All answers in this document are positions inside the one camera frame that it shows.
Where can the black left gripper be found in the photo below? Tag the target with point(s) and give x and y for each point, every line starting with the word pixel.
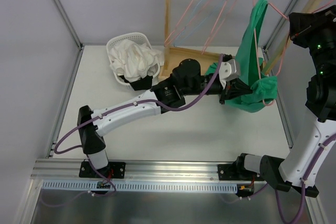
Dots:
pixel 226 92

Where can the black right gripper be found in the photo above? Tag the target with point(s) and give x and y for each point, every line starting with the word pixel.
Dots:
pixel 299 28

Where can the green tank top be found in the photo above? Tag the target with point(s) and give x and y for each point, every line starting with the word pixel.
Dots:
pixel 265 89

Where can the pink hanger with cream top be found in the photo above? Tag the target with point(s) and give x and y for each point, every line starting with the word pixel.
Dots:
pixel 222 16

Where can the black tank top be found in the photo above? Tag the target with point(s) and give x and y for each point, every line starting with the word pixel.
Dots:
pixel 141 84

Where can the blue wire hanger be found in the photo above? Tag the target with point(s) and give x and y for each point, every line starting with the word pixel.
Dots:
pixel 196 15

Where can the cream tank top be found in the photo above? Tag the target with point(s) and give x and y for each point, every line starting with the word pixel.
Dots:
pixel 133 61

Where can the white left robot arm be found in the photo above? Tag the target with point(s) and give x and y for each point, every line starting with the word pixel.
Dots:
pixel 180 91

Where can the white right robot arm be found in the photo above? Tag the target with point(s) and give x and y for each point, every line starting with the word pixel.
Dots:
pixel 317 136

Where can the wooden clothes rack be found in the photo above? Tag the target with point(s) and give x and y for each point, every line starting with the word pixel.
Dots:
pixel 183 58

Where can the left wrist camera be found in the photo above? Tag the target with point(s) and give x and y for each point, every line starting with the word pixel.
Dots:
pixel 229 70

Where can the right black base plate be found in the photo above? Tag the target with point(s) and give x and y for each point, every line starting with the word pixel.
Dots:
pixel 228 172

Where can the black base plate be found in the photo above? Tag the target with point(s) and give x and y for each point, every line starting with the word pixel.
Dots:
pixel 228 172
pixel 115 170

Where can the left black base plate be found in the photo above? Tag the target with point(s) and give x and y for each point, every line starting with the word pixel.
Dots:
pixel 115 170

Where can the aluminium mounting rail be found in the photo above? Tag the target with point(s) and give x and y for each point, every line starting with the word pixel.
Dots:
pixel 56 168

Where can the white slotted cable duct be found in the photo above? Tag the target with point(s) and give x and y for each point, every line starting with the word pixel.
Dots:
pixel 166 187

